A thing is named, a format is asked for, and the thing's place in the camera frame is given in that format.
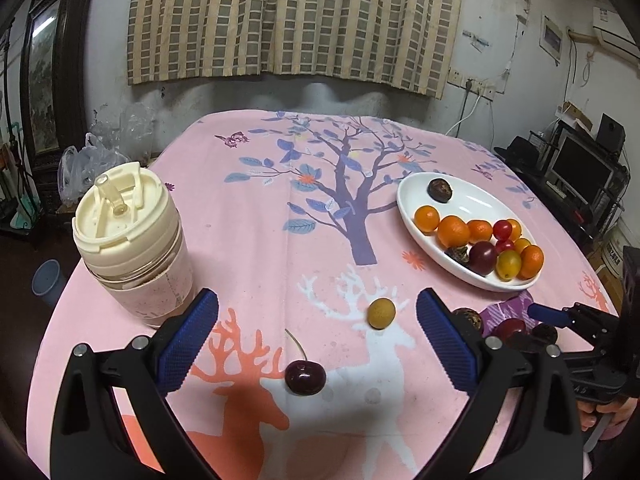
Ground yellow tomato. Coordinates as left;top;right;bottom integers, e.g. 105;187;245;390
495;249;523;282

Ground blue plastic cup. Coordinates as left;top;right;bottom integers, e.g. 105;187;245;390
32;259;63;307

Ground cream lidded tumbler cup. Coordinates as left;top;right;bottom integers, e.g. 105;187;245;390
72;161;195;331

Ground white oval plate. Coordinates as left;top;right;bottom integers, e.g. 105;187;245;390
397;172;545;292

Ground clear plastic bags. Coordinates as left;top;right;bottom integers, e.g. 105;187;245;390
59;102;156;206

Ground dark wooden framed picture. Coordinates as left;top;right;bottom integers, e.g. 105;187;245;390
20;0;101;161

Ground white power cable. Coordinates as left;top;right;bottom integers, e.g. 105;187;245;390
445;92;483;137

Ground small yellow-green longan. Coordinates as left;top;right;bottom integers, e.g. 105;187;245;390
367;297;397;331

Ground black speaker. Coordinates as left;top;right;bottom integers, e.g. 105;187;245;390
597;113;627;153

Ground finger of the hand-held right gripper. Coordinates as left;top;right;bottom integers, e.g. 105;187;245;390
510;333;597;369
528;302;622;347

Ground black hat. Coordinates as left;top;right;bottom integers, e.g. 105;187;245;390
494;136;543;171

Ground dark red cherry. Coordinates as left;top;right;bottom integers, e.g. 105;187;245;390
284;329;327;397

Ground cardboard box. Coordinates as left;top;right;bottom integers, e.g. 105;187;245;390
555;101;596;131

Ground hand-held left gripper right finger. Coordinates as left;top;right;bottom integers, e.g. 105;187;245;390
416;287;586;480

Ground pink deer print tablecloth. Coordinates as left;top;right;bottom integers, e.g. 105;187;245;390
25;109;613;480

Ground white wall panel box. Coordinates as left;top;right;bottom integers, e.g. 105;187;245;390
539;14;563;63

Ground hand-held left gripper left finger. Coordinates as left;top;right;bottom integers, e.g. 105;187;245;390
49;288;220;480

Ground white air conditioner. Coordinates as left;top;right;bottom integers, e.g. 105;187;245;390
592;5;640;66

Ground person's right hand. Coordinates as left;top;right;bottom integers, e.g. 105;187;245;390
577;400;632;442

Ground white wall power strip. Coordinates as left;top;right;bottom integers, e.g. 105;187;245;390
465;77;496;100

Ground beige checked curtain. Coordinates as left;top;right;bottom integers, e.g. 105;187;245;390
126;0;466;101

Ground white plastic bucket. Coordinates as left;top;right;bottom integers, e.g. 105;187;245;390
600;237;626;283

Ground black metal rack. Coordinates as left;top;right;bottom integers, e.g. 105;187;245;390
495;127;631;246

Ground computer monitor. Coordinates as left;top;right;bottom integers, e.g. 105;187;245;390
545;127;618;206

